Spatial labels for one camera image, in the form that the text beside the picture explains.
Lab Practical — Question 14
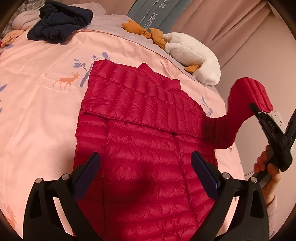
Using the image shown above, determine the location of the red quilted down jacket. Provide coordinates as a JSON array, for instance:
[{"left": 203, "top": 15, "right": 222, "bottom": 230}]
[{"left": 74, "top": 60, "right": 273, "bottom": 240}]

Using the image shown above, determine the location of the person's right hand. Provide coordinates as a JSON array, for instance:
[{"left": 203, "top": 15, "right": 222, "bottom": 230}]
[{"left": 253, "top": 145, "right": 282, "bottom": 204}]

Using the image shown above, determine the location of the pink sleeve cuff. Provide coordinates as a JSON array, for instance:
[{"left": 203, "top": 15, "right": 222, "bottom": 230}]
[{"left": 266, "top": 196, "right": 278, "bottom": 238}]

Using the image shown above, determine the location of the white fleece orange jacket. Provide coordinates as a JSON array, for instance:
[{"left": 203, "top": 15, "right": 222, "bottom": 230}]
[{"left": 121, "top": 20, "right": 221, "bottom": 86}]

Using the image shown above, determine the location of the pink curtain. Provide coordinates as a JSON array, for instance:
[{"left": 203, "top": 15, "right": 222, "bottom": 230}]
[{"left": 170, "top": 0, "right": 271, "bottom": 67}]

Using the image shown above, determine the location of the pink deer print duvet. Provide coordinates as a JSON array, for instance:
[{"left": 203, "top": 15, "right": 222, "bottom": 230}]
[{"left": 0, "top": 14, "right": 246, "bottom": 239}]

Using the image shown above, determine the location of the blue-grey lettered headboard cushion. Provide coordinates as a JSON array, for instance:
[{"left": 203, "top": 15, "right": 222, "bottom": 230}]
[{"left": 127, "top": 0, "right": 192, "bottom": 34}]

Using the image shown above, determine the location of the small orange patterned cloth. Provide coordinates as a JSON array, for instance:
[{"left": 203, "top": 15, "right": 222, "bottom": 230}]
[{"left": 1, "top": 27, "right": 31, "bottom": 49}]

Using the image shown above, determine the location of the dark navy crumpled garment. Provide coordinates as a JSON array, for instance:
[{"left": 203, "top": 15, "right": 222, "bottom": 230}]
[{"left": 27, "top": 1, "right": 93, "bottom": 44}]

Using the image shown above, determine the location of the beige folded garment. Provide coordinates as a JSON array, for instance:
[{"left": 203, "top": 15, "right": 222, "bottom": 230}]
[{"left": 12, "top": 10, "right": 41, "bottom": 31}]

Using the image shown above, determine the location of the white wall power strip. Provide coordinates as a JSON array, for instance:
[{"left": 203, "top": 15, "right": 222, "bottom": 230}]
[{"left": 270, "top": 110, "right": 287, "bottom": 133}]

